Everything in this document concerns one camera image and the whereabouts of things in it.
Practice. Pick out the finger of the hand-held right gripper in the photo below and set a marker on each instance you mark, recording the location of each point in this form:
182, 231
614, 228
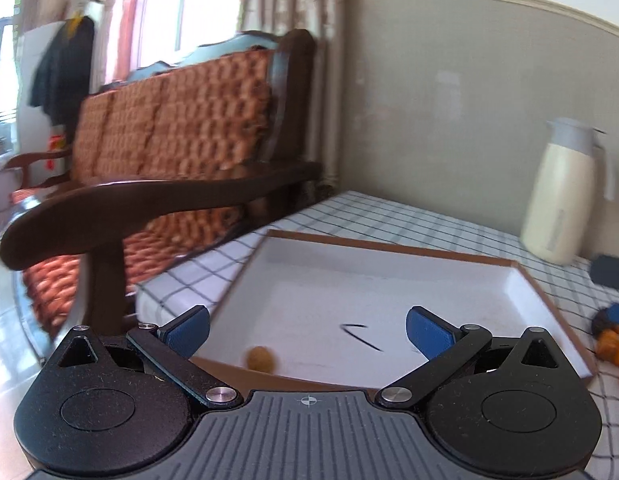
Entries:
614, 316

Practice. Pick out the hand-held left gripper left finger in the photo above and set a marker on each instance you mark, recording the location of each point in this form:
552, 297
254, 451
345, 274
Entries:
187, 332

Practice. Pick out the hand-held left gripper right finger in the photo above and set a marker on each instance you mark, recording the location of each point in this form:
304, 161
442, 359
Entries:
429, 332

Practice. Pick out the small brown round fruit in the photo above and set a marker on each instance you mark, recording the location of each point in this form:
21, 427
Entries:
262, 358

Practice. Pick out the white tray with brown rim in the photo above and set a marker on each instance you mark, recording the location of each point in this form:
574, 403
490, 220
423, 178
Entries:
339, 285

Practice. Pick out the dark blue box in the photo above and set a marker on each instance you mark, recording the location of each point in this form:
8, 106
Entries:
612, 270

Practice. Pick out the checkered white tablecloth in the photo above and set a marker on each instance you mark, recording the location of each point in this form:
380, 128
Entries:
389, 217

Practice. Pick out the cream thermos jug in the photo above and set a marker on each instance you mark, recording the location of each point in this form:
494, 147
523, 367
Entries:
559, 195

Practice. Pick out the dark wooden sofa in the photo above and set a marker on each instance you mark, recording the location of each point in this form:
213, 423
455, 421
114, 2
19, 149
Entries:
139, 200

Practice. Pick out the orange woven sofa cushion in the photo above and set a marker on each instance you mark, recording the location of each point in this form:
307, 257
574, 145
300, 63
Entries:
189, 125

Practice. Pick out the white cabinet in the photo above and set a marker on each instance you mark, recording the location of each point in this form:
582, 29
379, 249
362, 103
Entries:
29, 135

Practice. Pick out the dark hanging jacket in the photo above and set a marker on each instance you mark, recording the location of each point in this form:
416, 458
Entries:
59, 70

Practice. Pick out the wooden framed window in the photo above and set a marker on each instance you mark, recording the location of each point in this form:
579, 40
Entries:
189, 10

